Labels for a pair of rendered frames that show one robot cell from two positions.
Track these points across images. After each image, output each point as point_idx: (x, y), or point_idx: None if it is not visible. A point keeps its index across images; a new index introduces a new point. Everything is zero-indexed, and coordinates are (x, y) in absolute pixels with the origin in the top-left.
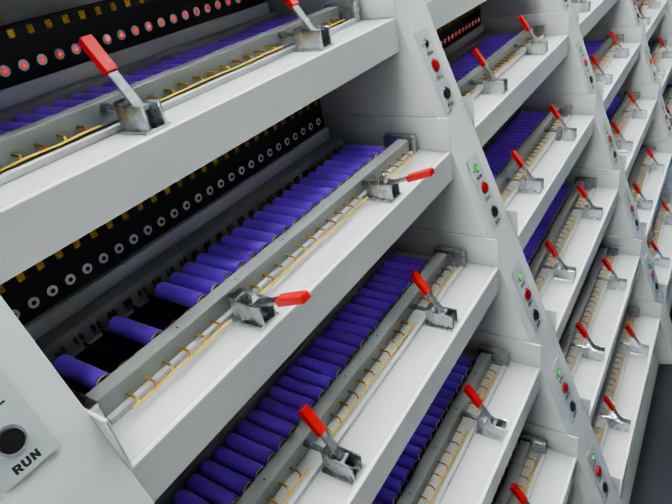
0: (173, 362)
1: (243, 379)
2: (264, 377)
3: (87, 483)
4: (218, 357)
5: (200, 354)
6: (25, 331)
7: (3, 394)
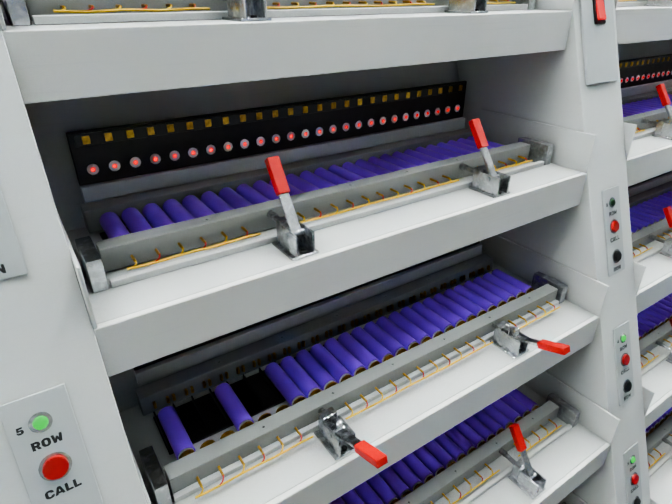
0: (247, 460)
1: (301, 503)
2: (322, 503)
3: None
4: (287, 473)
5: (274, 460)
6: (121, 424)
7: (82, 477)
